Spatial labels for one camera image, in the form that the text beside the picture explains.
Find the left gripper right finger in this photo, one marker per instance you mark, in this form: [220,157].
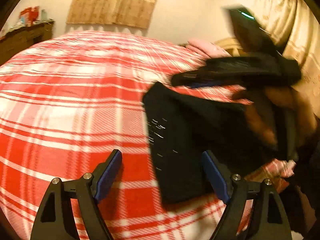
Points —
[268,218]

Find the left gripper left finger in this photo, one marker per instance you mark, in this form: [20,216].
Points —
[54,218]

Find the black pants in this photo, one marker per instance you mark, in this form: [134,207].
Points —
[181,127]

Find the cream wooden headboard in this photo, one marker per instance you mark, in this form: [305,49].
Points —
[232,46]

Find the tan side curtain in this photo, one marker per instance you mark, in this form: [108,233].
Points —
[292,26]

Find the pink folded blanket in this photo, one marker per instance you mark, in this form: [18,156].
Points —
[206,49]

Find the red plaid bed cover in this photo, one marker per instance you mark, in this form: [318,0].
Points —
[66,104]

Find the beige patterned curtain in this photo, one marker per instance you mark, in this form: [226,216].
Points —
[130,13]

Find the brown wooden desk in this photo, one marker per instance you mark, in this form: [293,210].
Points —
[20,39]

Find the red items on desk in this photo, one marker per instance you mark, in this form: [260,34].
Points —
[32,15]

